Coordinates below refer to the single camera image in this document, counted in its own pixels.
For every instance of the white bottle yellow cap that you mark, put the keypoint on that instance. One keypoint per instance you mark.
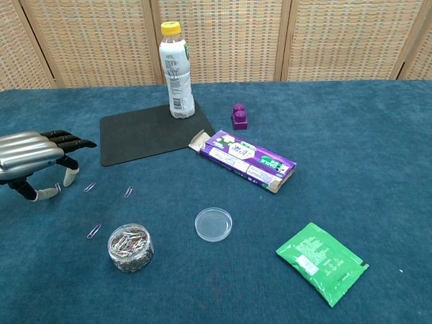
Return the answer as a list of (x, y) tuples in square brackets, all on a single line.
[(177, 77)]

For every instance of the clear round plastic lid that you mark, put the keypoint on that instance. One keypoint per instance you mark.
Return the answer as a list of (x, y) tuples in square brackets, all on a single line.
[(213, 224)]

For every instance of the green foil packet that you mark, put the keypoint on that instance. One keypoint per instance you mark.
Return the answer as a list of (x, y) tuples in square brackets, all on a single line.
[(320, 263)]

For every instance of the clear jar of paper clips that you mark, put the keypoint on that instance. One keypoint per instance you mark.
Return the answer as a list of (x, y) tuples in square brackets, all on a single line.
[(130, 249)]

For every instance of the purple toothpaste carton box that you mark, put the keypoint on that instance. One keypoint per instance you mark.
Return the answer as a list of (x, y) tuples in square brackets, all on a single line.
[(246, 158)]

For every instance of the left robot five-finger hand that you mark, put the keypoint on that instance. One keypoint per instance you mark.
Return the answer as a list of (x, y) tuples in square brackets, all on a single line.
[(27, 152)]

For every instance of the black square mat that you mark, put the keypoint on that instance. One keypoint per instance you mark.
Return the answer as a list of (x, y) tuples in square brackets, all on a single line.
[(141, 135)]

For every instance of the purple toy block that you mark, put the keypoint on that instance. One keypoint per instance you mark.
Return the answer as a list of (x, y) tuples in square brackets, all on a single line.
[(240, 119)]

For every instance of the woven folding screen panel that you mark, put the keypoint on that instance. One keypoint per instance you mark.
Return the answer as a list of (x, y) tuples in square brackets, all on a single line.
[(229, 40), (347, 40), (422, 57), (94, 40), (17, 50)]

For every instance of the silver paper clip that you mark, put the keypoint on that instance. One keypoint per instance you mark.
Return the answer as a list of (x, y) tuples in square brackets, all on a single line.
[(94, 231), (128, 191), (89, 187), (58, 188)]

